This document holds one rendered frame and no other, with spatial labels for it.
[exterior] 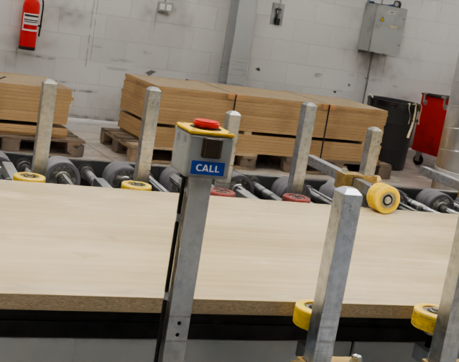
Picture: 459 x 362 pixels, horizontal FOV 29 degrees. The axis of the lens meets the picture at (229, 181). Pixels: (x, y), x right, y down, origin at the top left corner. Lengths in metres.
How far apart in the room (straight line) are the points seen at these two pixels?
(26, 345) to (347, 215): 0.59
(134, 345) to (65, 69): 7.08
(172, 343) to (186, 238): 0.17
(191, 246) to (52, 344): 0.36
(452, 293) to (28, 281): 0.73
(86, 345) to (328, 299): 0.44
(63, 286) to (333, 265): 0.45
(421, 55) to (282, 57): 1.79
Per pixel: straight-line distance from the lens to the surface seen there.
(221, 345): 1.69
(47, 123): 2.39
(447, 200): 3.40
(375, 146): 2.73
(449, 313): 1.62
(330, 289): 1.48
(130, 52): 8.80
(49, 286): 1.54
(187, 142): 1.30
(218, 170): 1.32
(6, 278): 1.56
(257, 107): 7.96
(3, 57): 8.47
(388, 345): 1.86
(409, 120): 9.43
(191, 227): 1.35
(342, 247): 1.47
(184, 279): 1.38
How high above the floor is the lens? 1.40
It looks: 11 degrees down
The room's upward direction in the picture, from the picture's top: 9 degrees clockwise
